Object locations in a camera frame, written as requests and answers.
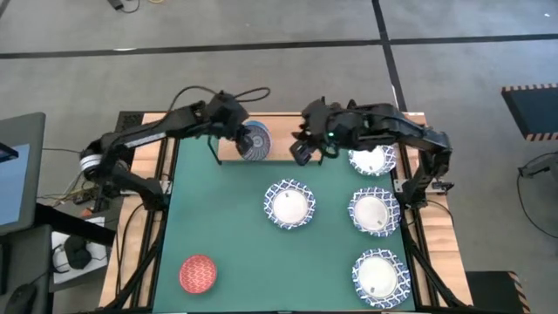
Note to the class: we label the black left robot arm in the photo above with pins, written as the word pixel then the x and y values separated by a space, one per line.
pixel 131 139

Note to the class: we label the wooden shelf with black frame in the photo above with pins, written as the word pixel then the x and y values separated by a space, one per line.
pixel 281 139

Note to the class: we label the blue white paper bowl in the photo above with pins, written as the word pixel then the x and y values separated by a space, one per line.
pixel 378 277
pixel 370 161
pixel 374 212
pixel 289 205

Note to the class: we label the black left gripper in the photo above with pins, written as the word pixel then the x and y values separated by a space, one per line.
pixel 231 122

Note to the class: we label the black aluminium table frame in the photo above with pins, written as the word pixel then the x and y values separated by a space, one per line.
pixel 155 261

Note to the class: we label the red zigzag patterned bowl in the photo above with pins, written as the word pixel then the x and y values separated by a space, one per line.
pixel 197 274

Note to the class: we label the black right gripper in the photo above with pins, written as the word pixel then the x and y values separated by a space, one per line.
pixel 322 124

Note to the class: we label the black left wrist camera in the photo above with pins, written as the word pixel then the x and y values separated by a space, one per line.
pixel 224 102

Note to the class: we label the white paper sheet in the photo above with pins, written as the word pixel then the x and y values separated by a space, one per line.
pixel 99 261

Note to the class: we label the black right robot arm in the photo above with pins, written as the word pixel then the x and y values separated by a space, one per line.
pixel 418 131

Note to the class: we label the black arched clamp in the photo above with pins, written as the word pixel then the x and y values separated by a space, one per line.
pixel 352 103

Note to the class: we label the navy grey patterned bowl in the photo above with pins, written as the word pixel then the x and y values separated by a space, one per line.
pixel 257 146

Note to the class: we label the black computer mouse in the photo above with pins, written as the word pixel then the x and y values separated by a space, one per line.
pixel 21 300

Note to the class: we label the black side desk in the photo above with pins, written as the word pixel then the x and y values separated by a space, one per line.
pixel 74 224

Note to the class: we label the black vented box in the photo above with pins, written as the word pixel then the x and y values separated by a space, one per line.
pixel 131 120

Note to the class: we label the black power adapter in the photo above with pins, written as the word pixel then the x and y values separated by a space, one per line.
pixel 115 3

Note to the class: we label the black box with striped edge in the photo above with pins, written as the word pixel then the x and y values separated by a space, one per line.
pixel 536 111

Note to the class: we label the black case with striped corner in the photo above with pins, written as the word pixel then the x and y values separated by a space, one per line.
pixel 488 292

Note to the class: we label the green table mat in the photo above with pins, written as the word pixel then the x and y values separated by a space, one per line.
pixel 226 227

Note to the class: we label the grey monitor with blue screen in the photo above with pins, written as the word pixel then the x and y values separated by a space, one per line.
pixel 17 187

